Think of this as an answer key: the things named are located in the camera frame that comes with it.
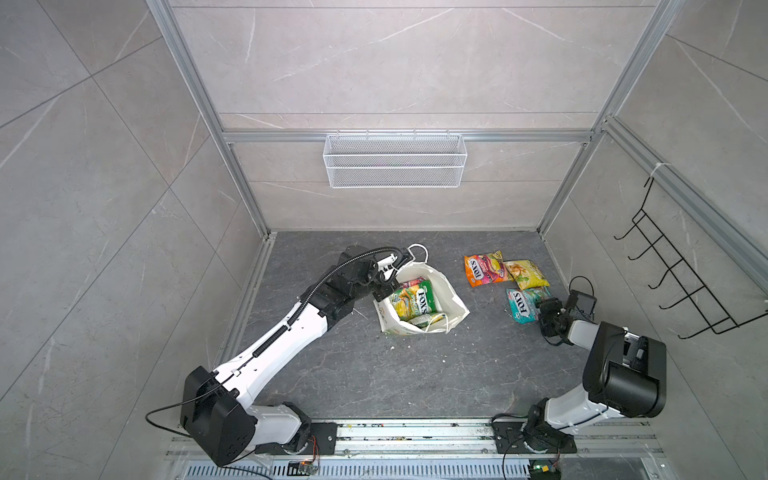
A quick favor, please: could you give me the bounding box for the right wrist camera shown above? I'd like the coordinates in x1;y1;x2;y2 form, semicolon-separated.
565;290;597;323

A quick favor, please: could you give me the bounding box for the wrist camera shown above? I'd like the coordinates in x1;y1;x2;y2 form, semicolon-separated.
565;290;597;323
374;249;414;282

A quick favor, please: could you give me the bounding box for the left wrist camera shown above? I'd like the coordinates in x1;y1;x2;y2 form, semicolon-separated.
374;249;414;282

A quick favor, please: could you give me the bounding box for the small green circuit board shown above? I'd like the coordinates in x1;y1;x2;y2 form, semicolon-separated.
529;460;562;480

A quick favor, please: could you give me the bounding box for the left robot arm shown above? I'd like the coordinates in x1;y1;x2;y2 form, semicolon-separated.
179;246;413;467

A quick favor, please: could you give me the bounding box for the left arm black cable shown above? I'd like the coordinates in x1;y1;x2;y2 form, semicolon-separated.
145;246;402;439

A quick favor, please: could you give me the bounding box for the aluminium frame profile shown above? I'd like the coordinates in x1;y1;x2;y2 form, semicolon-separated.
148;1;767;290

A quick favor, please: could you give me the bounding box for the yellow green snack packet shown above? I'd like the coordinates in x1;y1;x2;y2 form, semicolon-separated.
389;279;440;328

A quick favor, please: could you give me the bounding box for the floral paper bag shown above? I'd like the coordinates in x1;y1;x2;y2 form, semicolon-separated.
374;244;470;336

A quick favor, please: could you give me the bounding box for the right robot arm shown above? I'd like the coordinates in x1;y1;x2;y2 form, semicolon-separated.
523;298;667;447

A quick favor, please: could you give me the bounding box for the black wire hook rack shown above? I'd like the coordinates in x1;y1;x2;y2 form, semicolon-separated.
613;178;767;340

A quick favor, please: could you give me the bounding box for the white wire mesh basket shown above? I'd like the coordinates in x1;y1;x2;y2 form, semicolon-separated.
323;133;468;189

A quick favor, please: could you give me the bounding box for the orange snack packet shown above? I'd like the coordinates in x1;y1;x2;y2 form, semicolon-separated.
464;250;510;288

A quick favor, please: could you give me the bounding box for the aluminium mounting rail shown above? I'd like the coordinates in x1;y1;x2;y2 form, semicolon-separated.
161;417;667;463

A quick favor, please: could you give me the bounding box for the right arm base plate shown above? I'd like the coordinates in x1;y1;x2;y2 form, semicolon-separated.
490;417;577;454

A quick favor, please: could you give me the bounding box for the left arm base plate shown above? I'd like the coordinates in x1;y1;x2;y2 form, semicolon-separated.
254;422;339;456

